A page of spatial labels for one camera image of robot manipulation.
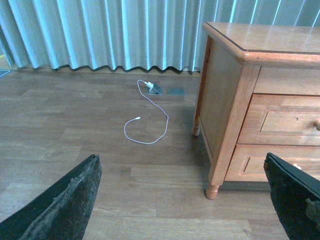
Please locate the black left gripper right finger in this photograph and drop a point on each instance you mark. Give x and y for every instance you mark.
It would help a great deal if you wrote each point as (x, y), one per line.
(295, 196)

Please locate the open metal floor socket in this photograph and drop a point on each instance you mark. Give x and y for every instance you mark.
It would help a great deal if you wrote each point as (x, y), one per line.
(156, 90)

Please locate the round lower drawer knob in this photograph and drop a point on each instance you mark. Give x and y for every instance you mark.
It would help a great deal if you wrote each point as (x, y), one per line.
(296, 165)

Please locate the wooden nightstand cabinet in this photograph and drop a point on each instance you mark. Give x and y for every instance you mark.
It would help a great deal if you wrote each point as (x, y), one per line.
(242, 60)

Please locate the wooden drawer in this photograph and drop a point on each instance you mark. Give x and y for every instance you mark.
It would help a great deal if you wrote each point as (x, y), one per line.
(281, 120)
(247, 162)

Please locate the round upper drawer knob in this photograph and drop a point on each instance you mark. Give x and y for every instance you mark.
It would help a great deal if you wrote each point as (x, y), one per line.
(317, 125)

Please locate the white plug in floor socket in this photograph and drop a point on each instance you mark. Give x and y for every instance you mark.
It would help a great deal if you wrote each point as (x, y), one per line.
(149, 84)

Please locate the round drawer knob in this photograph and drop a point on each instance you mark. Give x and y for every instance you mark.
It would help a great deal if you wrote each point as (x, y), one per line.
(296, 165)
(317, 125)

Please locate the pale blue curtain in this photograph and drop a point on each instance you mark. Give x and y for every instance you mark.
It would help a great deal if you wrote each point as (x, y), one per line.
(130, 33)

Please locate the closed metal floor socket cover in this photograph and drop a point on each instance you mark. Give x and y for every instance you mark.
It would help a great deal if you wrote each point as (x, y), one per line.
(175, 91)

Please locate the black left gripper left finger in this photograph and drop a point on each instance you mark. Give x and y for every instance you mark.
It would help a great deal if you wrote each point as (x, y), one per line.
(62, 211)

